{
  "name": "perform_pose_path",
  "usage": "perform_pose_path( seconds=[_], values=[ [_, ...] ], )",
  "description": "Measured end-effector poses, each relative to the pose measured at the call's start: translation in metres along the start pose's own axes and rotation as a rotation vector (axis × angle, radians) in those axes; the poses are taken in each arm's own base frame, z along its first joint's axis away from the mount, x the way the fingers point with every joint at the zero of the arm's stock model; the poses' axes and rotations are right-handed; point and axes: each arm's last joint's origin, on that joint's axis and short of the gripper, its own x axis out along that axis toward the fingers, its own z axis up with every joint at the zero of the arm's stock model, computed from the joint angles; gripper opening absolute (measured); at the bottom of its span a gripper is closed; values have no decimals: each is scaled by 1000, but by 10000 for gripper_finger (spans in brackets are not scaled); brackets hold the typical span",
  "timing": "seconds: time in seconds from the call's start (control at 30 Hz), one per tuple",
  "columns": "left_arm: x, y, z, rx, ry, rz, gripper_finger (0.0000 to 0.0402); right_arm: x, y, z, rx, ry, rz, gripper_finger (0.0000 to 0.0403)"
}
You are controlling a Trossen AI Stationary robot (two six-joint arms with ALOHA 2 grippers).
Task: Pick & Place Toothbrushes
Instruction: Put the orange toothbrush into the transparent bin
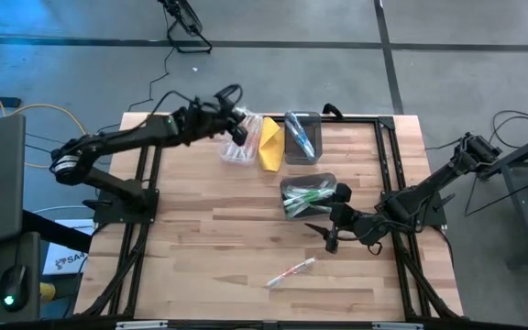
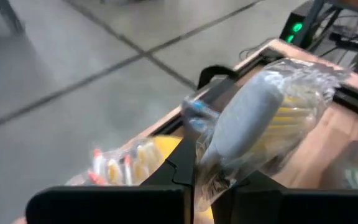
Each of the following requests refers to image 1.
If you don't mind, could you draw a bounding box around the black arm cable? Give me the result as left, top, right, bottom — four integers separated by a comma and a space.
151, 83, 245, 121
367, 196, 430, 257

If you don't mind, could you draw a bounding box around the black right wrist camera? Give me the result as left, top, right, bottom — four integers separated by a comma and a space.
335, 182, 353, 205

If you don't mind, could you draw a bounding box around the dark translucent plastic bin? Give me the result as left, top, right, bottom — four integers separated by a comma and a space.
283, 110, 324, 166
279, 171, 344, 222

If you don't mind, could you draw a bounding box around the white printed box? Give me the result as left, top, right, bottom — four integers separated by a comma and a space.
42, 218, 90, 276

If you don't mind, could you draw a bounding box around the small yellow object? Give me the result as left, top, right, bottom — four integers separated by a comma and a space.
38, 282, 58, 303

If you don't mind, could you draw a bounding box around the yellow cable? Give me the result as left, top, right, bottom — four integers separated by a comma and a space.
0, 75, 94, 169

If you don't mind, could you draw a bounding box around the black diagonal bar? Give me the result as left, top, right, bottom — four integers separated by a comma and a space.
20, 208, 94, 256

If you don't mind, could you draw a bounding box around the blue toothbrush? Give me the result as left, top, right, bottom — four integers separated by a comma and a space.
296, 127, 317, 160
286, 112, 316, 160
288, 123, 309, 157

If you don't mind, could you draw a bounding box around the silver bracket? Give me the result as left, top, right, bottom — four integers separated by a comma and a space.
115, 320, 170, 330
371, 321, 424, 330

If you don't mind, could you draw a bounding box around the black cable plug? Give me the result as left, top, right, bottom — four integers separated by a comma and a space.
322, 103, 344, 119

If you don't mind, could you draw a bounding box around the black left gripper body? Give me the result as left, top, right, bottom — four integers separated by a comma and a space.
179, 94, 247, 138

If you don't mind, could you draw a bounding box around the black floor cable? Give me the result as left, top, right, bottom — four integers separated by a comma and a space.
93, 45, 176, 138
423, 108, 528, 217

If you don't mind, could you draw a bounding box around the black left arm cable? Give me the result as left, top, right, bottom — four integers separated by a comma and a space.
151, 83, 245, 121

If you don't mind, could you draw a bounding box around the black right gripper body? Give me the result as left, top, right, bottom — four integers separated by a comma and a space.
327, 201, 391, 247

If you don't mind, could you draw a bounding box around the yellow cloth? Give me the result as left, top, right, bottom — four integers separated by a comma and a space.
257, 116, 287, 173

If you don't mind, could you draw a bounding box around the black metal floor stand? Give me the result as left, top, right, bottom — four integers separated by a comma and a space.
157, 0, 214, 55

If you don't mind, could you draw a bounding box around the black computer desk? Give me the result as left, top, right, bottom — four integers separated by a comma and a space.
0, 231, 43, 325

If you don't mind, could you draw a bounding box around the black computer mouse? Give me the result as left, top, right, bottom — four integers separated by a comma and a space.
0, 264, 30, 314

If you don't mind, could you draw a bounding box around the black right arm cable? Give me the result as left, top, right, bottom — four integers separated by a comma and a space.
367, 196, 430, 257

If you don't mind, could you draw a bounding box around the clear plastic bin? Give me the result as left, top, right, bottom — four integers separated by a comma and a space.
219, 108, 264, 166

